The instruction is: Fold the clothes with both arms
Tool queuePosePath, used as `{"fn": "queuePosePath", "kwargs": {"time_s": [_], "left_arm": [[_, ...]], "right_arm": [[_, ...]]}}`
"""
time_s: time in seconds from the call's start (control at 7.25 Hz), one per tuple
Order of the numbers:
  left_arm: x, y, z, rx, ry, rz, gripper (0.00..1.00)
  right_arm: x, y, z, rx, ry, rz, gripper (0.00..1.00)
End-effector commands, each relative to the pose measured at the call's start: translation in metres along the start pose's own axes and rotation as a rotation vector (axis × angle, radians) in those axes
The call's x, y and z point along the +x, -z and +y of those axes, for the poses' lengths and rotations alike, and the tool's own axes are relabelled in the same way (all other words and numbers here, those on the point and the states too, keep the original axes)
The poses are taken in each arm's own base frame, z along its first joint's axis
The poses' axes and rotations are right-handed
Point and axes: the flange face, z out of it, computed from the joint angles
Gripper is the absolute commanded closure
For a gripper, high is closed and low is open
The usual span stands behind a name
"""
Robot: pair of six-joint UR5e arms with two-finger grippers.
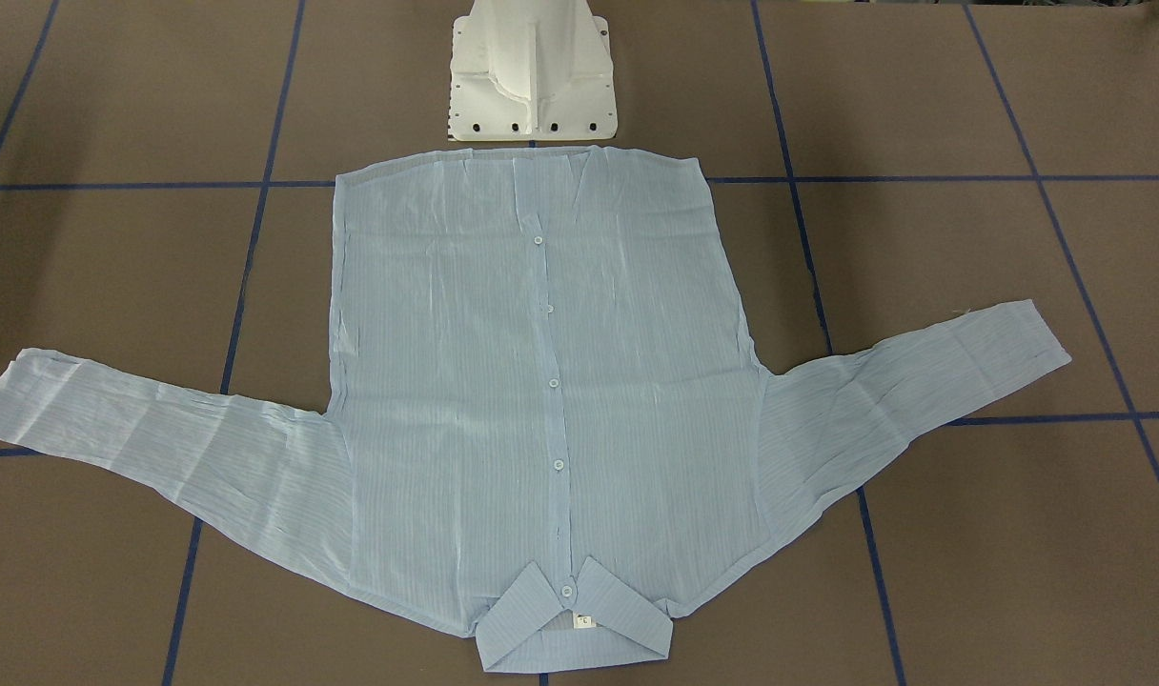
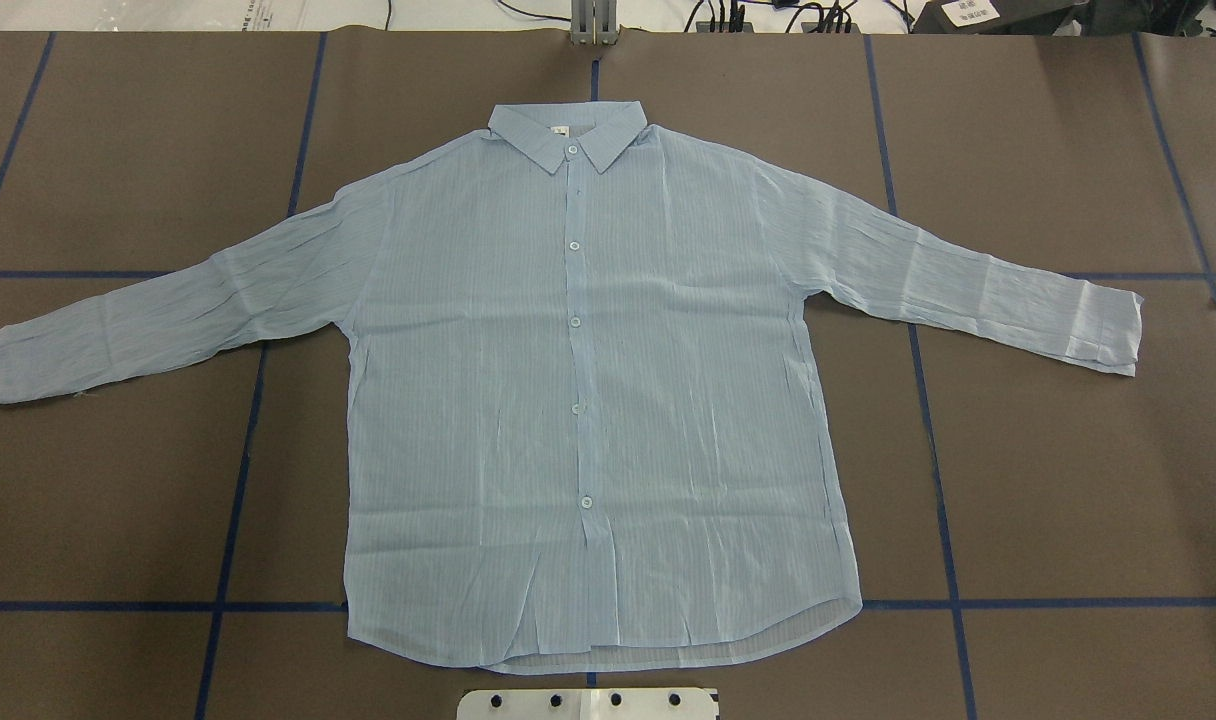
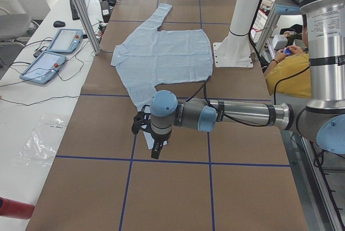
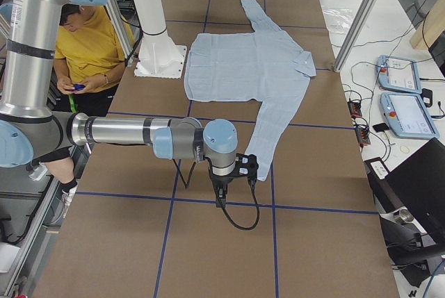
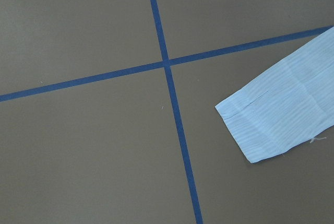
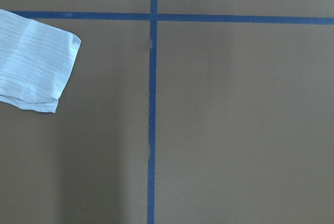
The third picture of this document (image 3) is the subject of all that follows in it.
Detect clear plastic bag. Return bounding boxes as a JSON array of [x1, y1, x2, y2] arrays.
[[13, 114, 70, 169]]

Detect person in yellow shirt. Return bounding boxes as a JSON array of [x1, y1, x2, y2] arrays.
[[263, 14, 313, 99]]

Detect aluminium frame post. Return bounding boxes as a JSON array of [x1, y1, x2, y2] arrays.
[[72, 0, 101, 55]]

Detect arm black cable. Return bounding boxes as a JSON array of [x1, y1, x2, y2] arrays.
[[185, 75, 270, 127]]

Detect black keyboard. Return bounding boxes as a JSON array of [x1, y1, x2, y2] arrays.
[[69, 0, 86, 21]]

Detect black box with label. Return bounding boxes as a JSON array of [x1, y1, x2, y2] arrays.
[[99, 0, 112, 23]]

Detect red bottle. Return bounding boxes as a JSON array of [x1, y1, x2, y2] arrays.
[[0, 197, 35, 220]]

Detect light blue button shirt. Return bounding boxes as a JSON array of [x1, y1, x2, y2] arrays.
[[111, 3, 217, 150]]

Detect blue teach pendant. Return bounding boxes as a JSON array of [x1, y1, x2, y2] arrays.
[[19, 51, 67, 85], [47, 28, 83, 54]]

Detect black computer mouse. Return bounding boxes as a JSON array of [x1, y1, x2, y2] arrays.
[[53, 20, 66, 28]]

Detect white camera pillar with base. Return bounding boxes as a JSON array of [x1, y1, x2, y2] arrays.
[[213, 0, 261, 68]]

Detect near blue teach pendant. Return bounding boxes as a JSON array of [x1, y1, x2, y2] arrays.
[[19, 51, 67, 85]]

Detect far blue teach pendant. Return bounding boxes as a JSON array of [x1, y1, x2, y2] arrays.
[[47, 28, 83, 54]]

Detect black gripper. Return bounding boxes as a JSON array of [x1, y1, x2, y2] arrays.
[[132, 104, 170, 159]]

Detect grey office chair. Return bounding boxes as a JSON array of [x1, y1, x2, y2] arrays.
[[1, 13, 31, 41]]

